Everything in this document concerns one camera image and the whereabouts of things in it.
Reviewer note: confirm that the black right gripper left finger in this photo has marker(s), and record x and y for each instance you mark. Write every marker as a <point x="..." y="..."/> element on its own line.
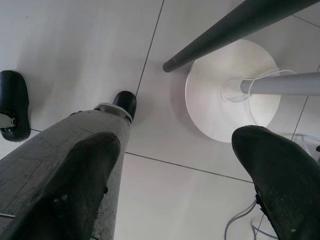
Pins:
<point x="70" y="195"/>

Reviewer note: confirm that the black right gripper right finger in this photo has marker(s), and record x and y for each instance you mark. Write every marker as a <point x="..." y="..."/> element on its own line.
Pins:
<point x="282" y="180"/>

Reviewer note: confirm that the grey robot right leg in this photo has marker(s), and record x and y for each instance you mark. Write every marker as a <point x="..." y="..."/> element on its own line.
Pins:
<point x="45" y="145"/>

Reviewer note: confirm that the silver lamp pole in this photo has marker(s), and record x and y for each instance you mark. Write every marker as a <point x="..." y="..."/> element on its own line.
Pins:
<point x="287" y="83"/>

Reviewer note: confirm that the white round lamp base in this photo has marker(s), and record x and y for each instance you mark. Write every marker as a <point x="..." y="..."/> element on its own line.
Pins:
<point x="212" y="100"/>

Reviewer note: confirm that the black metal stand leg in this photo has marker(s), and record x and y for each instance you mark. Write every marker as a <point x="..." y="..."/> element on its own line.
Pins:
<point x="225" y="32"/>

